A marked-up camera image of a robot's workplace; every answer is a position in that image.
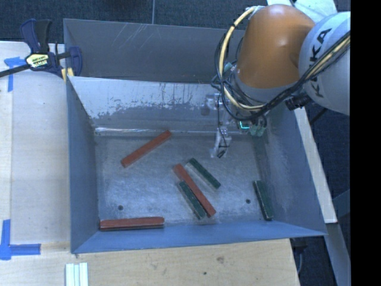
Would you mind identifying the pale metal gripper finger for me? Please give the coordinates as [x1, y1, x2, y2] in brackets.
[210, 127, 233, 159]
[201, 93, 222, 117]

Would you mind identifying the dark green flat block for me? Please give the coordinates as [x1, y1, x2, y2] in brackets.
[252, 179, 275, 222]
[177, 180, 207, 220]
[185, 157, 222, 191]

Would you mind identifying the red-brown flat block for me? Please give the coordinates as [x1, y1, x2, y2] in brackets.
[98, 216, 165, 232]
[173, 163, 217, 219]
[120, 129, 173, 169]

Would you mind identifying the grey metal bin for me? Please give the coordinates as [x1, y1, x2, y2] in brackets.
[63, 18, 329, 254]

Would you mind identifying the black cylinder on white bracket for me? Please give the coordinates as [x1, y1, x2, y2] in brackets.
[285, 95, 311, 111]

